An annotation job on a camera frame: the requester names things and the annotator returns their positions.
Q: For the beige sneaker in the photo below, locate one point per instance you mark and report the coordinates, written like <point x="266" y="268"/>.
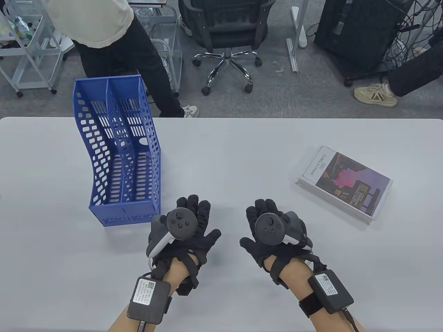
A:
<point x="375" y="95"/>

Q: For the black right hand controller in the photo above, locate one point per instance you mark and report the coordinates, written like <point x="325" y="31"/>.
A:
<point x="268" y="229"/>

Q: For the black wrist sensor box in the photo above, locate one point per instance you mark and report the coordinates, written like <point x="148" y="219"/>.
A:
<point x="330" y="290"/>
<point x="147" y="300"/>

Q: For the white desk leg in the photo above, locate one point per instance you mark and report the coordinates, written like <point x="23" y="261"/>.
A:
<point x="293" y="52"/>

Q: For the black office chair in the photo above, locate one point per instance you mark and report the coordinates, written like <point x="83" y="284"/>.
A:
<point x="225" y="24"/>

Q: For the white metal trolley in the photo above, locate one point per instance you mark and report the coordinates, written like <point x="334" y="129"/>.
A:
<point x="33" y="48"/>

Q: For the white sneaker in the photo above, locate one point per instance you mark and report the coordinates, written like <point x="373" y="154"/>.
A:
<point x="191" y="110"/>

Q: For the black hand controller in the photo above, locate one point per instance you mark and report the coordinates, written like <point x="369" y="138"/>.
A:
<point x="268" y="229"/>
<point x="180" y="223"/>

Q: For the clear plastic bottle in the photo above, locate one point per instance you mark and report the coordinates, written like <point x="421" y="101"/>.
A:
<point x="23" y="28"/>

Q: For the blue plastic document holder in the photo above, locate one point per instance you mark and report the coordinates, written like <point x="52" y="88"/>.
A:
<point x="104" y="211"/>

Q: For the black computer case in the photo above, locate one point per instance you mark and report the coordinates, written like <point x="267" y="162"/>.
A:
<point x="356" y="31"/>

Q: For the person's right hand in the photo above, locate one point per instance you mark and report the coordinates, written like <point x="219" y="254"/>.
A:
<point x="252" y="246"/>

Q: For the black left hand controller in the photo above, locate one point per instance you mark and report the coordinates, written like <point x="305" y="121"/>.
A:
<point x="180" y="223"/>

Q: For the black left wrist sensor box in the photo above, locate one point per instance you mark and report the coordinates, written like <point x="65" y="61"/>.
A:
<point x="147" y="300"/>

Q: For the person's left hand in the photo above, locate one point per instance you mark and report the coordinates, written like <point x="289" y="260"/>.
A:
<point x="204" y="243"/>

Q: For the black right wrist sensor box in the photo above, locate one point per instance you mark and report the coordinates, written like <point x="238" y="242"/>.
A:
<point x="330" y="290"/>

